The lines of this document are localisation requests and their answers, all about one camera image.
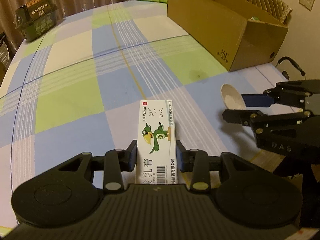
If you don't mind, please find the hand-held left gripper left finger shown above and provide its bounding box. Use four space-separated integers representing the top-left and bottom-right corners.
32 140 138 194

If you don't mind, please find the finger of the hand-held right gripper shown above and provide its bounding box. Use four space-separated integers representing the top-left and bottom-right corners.
222 109 313 128
241 87 279 108

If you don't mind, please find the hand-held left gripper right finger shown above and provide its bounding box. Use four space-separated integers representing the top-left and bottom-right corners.
176 140 276 194

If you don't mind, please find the white spoon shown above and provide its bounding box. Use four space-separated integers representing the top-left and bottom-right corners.
220 83 247 110

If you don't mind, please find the white ointment box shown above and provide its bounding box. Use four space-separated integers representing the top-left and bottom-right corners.
135 100 179 185

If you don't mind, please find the brown cardboard box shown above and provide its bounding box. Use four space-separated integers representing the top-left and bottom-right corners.
167 0 289 73

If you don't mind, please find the dark green lidded container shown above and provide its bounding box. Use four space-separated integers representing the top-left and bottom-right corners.
15 0 59 43

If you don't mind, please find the black curved metal handle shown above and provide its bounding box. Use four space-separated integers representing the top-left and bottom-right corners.
276 56 306 79

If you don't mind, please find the white wall socket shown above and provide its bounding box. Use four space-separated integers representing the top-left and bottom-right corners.
299 0 315 11

